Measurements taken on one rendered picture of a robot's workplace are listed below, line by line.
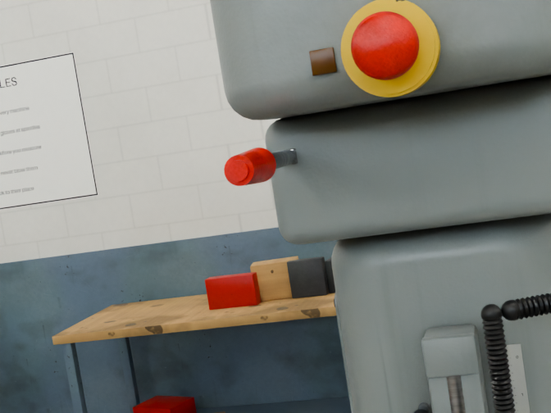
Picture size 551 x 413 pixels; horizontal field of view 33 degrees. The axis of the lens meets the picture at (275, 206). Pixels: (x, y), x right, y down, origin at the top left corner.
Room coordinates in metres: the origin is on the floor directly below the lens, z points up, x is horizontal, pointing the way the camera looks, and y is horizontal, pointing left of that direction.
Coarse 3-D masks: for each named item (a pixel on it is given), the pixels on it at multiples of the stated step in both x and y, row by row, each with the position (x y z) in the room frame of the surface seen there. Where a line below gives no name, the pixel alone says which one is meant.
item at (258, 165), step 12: (240, 156) 0.57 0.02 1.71; (252, 156) 0.58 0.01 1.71; (264, 156) 0.60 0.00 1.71; (276, 156) 0.65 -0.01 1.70; (288, 156) 0.68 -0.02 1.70; (228, 168) 0.57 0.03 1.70; (240, 168) 0.57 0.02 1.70; (252, 168) 0.57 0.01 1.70; (264, 168) 0.59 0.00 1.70; (276, 168) 0.65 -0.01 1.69; (228, 180) 0.57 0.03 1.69; (240, 180) 0.57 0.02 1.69; (252, 180) 0.57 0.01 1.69; (264, 180) 0.61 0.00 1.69
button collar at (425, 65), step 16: (384, 0) 0.57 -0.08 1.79; (400, 0) 0.57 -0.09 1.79; (416, 16) 0.56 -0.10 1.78; (352, 32) 0.57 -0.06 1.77; (432, 32) 0.56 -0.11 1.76; (432, 48) 0.56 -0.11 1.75; (352, 64) 0.57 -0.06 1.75; (416, 64) 0.56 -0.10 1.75; (432, 64) 0.56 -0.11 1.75; (368, 80) 0.57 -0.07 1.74; (384, 80) 0.57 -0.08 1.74; (400, 80) 0.57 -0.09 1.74; (416, 80) 0.56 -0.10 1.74; (384, 96) 0.57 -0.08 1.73
